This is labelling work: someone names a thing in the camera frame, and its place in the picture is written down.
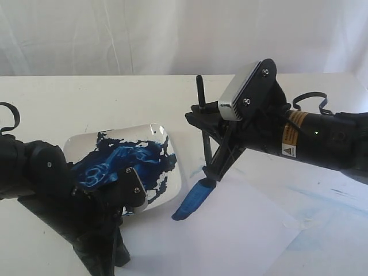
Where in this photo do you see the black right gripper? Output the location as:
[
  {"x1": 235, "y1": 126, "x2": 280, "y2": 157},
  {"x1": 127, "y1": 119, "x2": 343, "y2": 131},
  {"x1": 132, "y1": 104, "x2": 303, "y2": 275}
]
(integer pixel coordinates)
[{"x1": 185, "y1": 83, "x2": 290, "y2": 182}]

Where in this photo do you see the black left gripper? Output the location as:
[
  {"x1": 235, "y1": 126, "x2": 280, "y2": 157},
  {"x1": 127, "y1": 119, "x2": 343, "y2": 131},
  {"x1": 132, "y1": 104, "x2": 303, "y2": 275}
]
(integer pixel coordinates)
[{"x1": 68, "y1": 169, "x2": 135, "y2": 276}]

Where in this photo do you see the black paintbrush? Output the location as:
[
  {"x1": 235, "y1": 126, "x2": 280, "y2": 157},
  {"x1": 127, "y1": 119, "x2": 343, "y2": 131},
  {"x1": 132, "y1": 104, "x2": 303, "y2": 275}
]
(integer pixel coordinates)
[{"x1": 195, "y1": 75, "x2": 216, "y2": 189}]

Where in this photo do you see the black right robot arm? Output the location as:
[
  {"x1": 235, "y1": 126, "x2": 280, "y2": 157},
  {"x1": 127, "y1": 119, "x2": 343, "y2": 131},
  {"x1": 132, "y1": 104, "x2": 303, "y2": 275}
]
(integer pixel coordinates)
[{"x1": 185, "y1": 83, "x2": 367, "y2": 184}]

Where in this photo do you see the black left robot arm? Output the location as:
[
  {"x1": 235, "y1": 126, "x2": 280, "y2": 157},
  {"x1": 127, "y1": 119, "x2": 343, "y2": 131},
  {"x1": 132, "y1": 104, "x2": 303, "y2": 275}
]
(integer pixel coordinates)
[{"x1": 1, "y1": 135, "x2": 131, "y2": 275}]

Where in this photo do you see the white square paint plate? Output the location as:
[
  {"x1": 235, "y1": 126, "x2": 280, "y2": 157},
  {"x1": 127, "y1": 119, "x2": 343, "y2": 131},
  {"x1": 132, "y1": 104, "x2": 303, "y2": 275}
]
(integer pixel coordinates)
[{"x1": 63, "y1": 123, "x2": 182, "y2": 210}]

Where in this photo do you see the white paper sheet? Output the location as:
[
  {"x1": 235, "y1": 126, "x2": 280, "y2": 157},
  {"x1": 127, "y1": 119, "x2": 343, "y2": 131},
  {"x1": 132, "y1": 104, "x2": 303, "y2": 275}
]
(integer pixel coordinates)
[{"x1": 116, "y1": 158, "x2": 308, "y2": 275}]

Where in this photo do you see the white backdrop curtain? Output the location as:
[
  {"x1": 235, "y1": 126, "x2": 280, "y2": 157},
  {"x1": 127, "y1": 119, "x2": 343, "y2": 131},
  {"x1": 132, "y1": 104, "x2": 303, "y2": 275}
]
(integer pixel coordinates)
[{"x1": 1, "y1": 1, "x2": 367, "y2": 76}]

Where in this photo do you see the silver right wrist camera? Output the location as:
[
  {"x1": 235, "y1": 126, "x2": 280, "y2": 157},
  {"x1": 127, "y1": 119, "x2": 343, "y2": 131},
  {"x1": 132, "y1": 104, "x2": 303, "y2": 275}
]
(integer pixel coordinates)
[{"x1": 218, "y1": 58, "x2": 277, "y2": 121}]

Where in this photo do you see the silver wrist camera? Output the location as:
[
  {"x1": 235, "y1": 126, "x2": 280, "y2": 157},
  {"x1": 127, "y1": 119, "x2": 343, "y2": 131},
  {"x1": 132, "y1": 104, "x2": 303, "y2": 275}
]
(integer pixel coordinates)
[
  {"x1": 125, "y1": 167, "x2": 148, "y2": 214},
  {"x1": 218, "y1": 58, "x2": 277, "y2": 121}
]

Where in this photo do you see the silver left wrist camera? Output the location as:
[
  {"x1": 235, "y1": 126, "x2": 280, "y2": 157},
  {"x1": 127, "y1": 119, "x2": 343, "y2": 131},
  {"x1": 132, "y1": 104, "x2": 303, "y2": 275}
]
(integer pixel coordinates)
[{"x1": 125, "y1": 167, "x2": 148, "y2": 214}]

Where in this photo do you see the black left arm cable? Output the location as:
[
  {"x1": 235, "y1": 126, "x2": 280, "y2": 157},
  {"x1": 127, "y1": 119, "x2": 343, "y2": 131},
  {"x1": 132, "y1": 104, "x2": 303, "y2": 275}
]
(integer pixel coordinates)
[{"x1": 0, "y1": 101, "x2": 21, "y2": 135}]

